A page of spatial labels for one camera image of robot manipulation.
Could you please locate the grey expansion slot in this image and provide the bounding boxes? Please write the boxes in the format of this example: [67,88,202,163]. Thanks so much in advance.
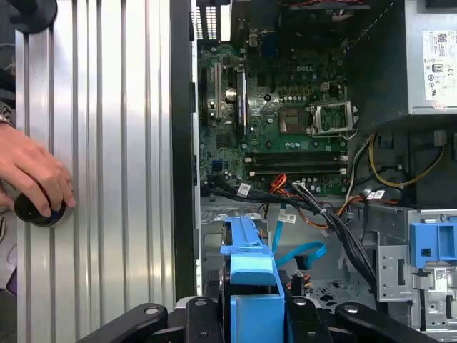
[213,62,221,121]

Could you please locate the round black tool blue ring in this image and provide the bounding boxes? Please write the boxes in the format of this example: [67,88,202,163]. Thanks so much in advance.
[13,192,69,228]

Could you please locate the yellow wire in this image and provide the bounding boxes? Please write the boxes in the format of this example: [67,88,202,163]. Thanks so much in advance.
[368,132,446,189]

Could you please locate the black wire bundle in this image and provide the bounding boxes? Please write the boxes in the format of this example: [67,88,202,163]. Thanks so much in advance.
[213,171,380,297]

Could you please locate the hard disk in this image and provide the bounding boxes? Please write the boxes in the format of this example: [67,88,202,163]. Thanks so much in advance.
[218,213,296,343]

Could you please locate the person's hand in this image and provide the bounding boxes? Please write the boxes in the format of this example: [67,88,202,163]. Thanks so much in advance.
[0,124,78,219]

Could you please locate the black round foot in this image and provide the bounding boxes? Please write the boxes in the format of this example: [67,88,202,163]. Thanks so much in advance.
[7,0,59,35]

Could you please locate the CPU socket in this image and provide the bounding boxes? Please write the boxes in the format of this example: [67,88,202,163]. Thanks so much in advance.
[278,106,308,134]

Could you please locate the grey metal drive cage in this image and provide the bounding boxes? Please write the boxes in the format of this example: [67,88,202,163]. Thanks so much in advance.
[376,209,457,335]

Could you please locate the black PC case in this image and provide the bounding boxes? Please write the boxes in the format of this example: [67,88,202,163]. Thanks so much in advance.
[170,0,457,343]

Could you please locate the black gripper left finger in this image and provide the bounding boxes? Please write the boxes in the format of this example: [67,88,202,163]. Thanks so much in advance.
[76,295,221,343]

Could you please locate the blue drive cage latch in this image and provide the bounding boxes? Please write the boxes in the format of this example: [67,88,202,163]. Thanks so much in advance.
[409,221,457,269]

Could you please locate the orange wires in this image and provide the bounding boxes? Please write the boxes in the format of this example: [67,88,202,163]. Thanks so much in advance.
[269,172,289,196]

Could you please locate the green motherboard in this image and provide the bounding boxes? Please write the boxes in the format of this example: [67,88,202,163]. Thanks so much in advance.
[198,30,354,197]

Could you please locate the grey power supply unit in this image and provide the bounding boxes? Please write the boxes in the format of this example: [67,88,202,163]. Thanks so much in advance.
[405,0,457,116]

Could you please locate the blue disk wire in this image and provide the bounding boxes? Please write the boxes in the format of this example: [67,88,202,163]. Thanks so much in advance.
[272,209,328,269]

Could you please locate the metal socket cover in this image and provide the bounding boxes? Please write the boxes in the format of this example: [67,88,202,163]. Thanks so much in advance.
[308,101,355,137]

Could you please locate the black RAM slot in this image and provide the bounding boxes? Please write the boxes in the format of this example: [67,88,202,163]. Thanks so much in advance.
[245,151,349,159]
[245,157,349,165]
[245,169,349,177]
[245,164,349,171]

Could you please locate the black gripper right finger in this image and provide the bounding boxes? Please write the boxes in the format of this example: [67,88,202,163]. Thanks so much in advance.
[287,296,440,343]

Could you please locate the black expansion slot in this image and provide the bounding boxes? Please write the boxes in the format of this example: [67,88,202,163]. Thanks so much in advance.
[235,69,248,136]

